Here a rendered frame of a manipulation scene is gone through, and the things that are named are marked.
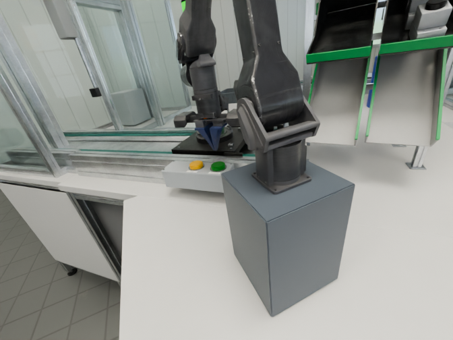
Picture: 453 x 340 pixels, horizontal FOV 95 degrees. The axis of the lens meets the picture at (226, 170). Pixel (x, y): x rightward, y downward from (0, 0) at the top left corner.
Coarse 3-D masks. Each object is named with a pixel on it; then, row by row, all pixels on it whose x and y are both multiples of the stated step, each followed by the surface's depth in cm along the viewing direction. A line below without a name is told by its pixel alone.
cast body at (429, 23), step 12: (432, 0) 40; (444, 0) 38; (420, 12) 41; (432, 12) 39; (444, 12) 39; (420, 24) 41; (432, 24) 40; (444, 24) 40; (420, 36) 41; (432, 36) 41
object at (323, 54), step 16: (320, 0) 54; (336, 0) 61; (352, 0) 60; (368, 0) 58; (320, 16) 56; (336, 16) 61; (352, 16) 58; (368, 16) 55; (320, 32) 59; (336, 32) 56; (352, 32) 53; (368, 32) 51; (320, 48) 54; (336, 48) 51; (352, 48) 49; (368, 48) 44
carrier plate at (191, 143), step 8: (232, 128) 86; (192, 136) 84; (240, 136) 76; (184, 144) 76; (192, 144) 75; (200, 144) 74; (208, 144) 73; (224, 144) 71; (240, 144) 70; (176, 152) 74; (184, 152) 73; (192, 152) 71; (200, 152) 70; (208, 152) 69; (216, 152) 68
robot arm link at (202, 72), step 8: (200, 56) 43; (208, 56) 43; (192, 64) 45; (200, 64) 42; (208, 64) 43; (192, 72) 45; (200, 72) 45; (208, 72) 45; (192, 80) 46; (200, 80) 45; (208, 80) 46; (200, 88) 46; (208, 88) 46
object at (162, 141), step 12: (132, 132) 109; (144, 132) 106; (156, 132) 104; (168, 132) 101; (180, 132) 99; (192, 132) 96; (120, 144) 105; (132, 144) 103; (144, 144) 100; (156, 144) 98; (168, 144) 95; (252, 156) 66
